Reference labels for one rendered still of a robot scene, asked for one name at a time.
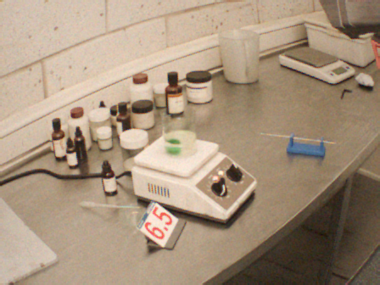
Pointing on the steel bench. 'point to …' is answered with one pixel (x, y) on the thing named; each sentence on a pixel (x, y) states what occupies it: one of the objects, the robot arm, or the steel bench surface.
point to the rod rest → (305, 148)
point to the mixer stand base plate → (19, 248)
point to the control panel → (225, 184)
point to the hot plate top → (156, 158)
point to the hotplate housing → (184, 191)
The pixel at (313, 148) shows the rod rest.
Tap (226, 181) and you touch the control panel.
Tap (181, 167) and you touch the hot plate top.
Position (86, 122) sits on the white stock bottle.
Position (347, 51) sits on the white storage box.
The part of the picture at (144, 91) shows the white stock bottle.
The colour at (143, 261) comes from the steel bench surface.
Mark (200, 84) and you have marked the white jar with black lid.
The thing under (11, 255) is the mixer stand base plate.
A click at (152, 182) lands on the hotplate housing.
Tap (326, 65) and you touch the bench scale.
